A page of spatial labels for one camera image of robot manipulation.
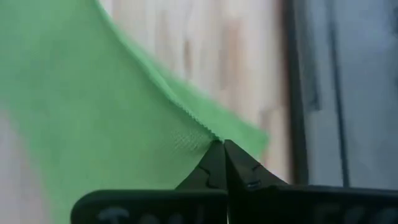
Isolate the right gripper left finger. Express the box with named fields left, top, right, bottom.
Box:
left=70, top=140, right=228, bottom=224

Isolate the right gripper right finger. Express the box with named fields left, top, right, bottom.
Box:
left=224, top=139, right=398, bottom=224

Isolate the green microfiber towel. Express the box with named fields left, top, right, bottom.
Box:
left=0, top=0, right=270, bottom=224

